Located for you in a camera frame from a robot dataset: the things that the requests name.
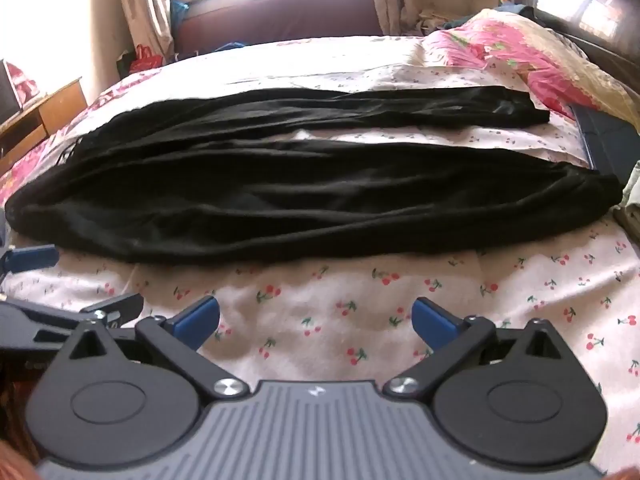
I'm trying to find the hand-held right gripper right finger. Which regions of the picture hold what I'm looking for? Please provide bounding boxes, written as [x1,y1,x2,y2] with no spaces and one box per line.
[382,297,568,403]

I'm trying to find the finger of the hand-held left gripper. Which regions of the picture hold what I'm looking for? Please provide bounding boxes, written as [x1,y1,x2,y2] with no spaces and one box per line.
[0,245,58,273]
[0,294,144,351]

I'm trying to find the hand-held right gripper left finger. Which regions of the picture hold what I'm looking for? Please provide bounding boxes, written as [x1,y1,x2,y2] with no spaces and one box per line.
[67,296,251,403]

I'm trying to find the black pants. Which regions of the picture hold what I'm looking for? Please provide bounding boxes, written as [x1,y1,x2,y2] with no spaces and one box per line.
[2,86,623,263]

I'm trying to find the cherry print bed sheet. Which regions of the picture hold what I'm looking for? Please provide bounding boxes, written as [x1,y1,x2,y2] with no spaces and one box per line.
[0,35,640,480]

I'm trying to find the wooden desk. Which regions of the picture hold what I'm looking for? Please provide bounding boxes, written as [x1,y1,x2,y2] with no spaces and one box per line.
[0,77,88,171]

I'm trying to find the dark screen monitor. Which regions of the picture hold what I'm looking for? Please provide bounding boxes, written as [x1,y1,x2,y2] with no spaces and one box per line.
[0,57,23,126]

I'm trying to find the pale green cloth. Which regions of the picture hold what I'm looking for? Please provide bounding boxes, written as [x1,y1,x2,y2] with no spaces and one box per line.
[612,160,640,246]

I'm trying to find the red bag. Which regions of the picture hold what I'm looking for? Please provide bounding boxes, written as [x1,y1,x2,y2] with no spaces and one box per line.
[131,45,163,73]

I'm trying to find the dark blue folded case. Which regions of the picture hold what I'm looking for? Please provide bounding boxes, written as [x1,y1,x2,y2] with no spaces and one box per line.
[570,105,640,183]

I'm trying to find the pink floral quilt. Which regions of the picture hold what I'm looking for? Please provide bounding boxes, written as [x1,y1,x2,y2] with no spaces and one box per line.
[415,7,640,131]

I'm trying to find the blue bag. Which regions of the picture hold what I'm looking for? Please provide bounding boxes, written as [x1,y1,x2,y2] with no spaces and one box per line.
[170,0,188,36]

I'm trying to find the pile of crumpled clothes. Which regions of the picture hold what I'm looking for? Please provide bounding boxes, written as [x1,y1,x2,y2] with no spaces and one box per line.
[417,7,481,36]

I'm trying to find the maroon padded bench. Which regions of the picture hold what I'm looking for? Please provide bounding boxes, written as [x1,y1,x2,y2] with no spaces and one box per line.
[172,0,386,58]

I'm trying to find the dark brown headboard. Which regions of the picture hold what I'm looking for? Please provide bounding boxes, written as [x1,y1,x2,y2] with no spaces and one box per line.
[515,0,640,91]

